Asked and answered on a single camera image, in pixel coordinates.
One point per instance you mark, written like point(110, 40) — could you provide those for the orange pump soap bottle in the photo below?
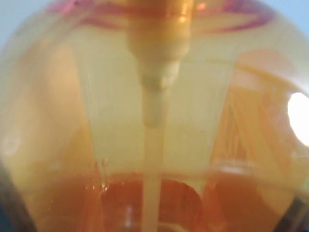
point(156, 115)

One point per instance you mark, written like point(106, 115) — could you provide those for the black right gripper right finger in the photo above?
point(296, 218)

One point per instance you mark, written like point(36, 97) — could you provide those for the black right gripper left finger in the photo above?
point(14, 205)

